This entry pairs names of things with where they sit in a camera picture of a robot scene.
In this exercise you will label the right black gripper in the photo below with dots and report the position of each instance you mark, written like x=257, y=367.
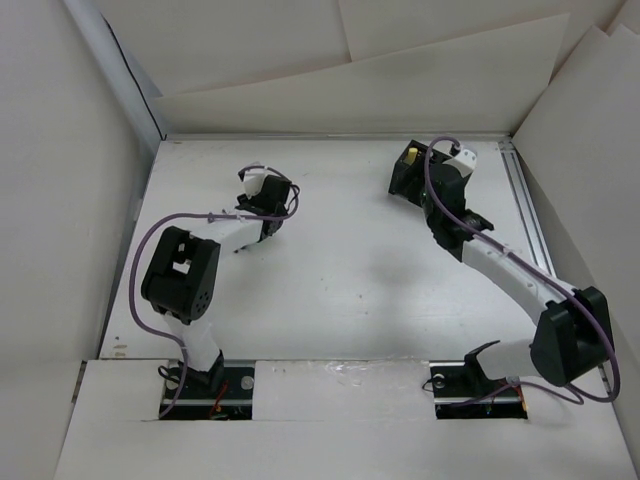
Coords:
x=432, y=161

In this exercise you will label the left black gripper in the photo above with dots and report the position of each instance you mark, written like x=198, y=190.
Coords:
x=244, y=200

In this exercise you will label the yellow highlighter marker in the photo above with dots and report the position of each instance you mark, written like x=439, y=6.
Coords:
x=412, y=155

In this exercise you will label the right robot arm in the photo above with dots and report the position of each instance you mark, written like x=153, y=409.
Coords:
x=572, y=326

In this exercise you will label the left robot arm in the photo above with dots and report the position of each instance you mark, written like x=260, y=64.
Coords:
x=180, y=278

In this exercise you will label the black two-compartment organizer box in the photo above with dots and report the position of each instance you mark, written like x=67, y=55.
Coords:
x=408, y=181

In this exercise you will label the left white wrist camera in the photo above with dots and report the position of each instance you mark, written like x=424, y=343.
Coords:
x=253, y=182

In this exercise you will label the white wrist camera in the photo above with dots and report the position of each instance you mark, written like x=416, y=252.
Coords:
x=253, y=182
x=463, y=159

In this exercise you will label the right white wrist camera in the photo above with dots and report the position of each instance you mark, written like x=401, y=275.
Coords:
x=463, y=159

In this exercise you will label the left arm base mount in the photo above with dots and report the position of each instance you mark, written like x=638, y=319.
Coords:
x=227, y=397

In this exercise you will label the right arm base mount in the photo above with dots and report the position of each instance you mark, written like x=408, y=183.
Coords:
x=461, y=393

